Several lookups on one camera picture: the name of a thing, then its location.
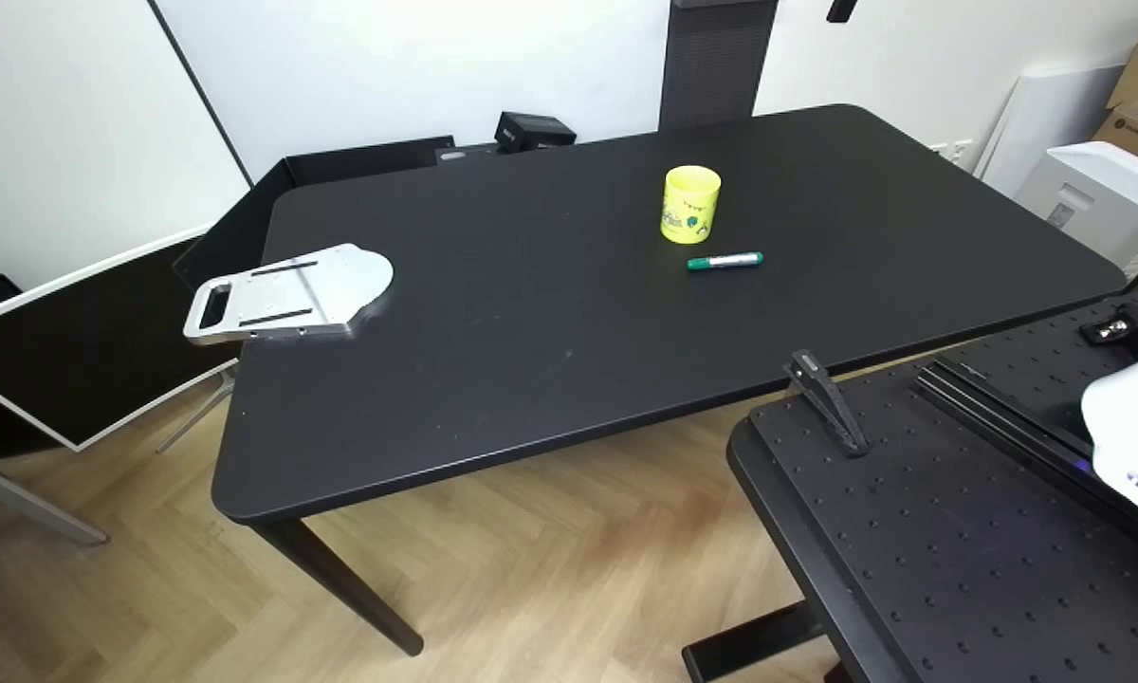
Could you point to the green marker with white label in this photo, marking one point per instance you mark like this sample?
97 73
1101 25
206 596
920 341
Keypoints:
724 264

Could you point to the white flat panel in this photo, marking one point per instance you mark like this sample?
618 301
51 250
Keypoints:
1036 126

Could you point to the white-framed black panel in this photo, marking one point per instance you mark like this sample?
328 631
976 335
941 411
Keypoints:
78 346

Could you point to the large whiteboard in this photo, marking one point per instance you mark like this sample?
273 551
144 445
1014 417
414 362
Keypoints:
443 69

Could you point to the small black box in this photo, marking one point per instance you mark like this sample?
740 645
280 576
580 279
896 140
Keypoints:
534 132

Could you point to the yellow-green cup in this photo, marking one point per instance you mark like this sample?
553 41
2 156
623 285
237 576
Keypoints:
694 203

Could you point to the white box-shaped appliance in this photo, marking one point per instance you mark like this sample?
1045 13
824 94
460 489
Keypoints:
1105 196

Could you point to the black perforated robot table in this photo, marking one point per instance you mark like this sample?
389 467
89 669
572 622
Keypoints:
952 555

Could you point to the black pillar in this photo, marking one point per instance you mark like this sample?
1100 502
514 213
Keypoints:
714 64

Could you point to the black table leg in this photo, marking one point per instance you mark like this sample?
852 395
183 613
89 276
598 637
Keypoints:
342 583

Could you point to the grey metal leg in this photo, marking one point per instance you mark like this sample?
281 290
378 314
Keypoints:
26 500

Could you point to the long black box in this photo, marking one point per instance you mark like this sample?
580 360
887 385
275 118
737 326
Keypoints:
355 160

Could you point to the black aluminium rail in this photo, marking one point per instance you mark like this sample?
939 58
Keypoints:
998 411

